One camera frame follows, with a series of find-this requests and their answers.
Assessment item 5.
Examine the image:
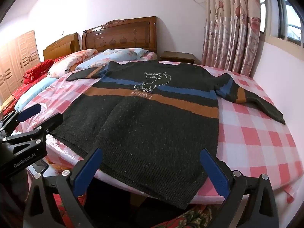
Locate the light blue floral pillow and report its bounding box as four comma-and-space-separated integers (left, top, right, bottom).
75, 48, 150, 70

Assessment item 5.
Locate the dark floral blanket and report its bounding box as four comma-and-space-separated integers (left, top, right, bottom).
152, 203, 221, 228

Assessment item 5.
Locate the window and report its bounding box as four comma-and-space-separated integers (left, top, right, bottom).
259, 0, 304, 47

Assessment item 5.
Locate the small wooden headboard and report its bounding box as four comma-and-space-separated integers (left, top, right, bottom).
43, 32, 81, 60

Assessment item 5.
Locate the large wooden headboard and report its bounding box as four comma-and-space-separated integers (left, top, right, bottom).
82, 16, 158, 54

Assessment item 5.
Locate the light blue bed sheet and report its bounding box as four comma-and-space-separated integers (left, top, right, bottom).
14, 77, 57, 112

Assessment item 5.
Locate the dark striped knit sweater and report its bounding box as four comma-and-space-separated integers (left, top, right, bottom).
50, 60, 286, 210

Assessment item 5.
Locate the light wooden wardrobe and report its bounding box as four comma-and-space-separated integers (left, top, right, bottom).
0, 30, 41, 102

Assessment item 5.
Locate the floral pink curtain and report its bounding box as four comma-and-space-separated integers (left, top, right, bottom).
202, 0, 268, 78

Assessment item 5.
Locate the pink checked bed cover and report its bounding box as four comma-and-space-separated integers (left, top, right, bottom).
14, 59, 297, 203

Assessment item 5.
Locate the red quilt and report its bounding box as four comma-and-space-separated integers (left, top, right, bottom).
0, 56, 67, 114

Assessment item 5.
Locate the pink floral pillow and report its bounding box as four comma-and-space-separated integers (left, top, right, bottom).
47, 49, 99, 79

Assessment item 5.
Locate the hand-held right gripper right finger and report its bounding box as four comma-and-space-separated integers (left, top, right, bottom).
199, 148, 280, 228

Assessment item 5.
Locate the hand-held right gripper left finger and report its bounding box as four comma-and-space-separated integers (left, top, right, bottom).
23, 147, 112, 228

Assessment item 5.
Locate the wooden nightstand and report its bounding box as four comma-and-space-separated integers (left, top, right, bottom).
160, 51, 196, 64

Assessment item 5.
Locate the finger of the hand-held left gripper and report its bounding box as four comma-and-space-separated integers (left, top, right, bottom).
4, 113, 64, 153
0, 103, 42, 135

